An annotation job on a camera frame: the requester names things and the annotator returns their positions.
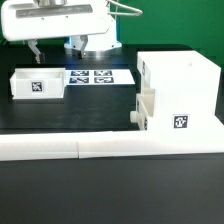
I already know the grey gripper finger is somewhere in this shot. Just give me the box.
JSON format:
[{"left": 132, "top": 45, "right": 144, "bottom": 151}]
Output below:
[
  {"left": 76, "top": 35, "right": 88, "bottom": 59},
  {"left": 27, "top": 39, "right": 45, "bottom": 64}
]

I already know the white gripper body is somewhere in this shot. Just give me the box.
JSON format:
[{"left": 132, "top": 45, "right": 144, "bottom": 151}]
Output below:
[{"left": 1, "top": 0, "right": 112, "bottom": 41}]

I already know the white drawer tray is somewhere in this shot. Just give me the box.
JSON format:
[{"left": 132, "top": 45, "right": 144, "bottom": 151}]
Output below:
[
  {"left": 130, "top": 89, "right": 155, "bottom": 131},
  {"left": 10, "top": 68, "right": 66, "bottom": 99}
]

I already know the white front drawer tray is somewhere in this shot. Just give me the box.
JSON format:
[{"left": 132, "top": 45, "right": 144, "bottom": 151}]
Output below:
[{"left": 130, "top": 89, "right": 155, "bottom": 131}]

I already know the white drawer cabinet box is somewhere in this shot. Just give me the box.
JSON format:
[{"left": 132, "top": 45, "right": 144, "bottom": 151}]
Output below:
[{"left": 137, "top": 50, "right": 221, "bottom": 131}]

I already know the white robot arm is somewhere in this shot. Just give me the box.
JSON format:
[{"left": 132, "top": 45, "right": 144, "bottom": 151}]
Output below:
[{"left": 0, "top": 0, "right": 142, "bottom": 63}]

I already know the white fiducial marker sheet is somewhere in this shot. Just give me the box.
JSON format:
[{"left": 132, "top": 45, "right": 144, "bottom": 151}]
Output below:
[{"left": 66, "top": 69, "right": 135, "bottom": 86}]

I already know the white L-shaped foam fence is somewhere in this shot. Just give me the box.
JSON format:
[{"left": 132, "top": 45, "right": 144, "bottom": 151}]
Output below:
[{"left": 0, "top": 117, "right": 224, "bottom": 161}]

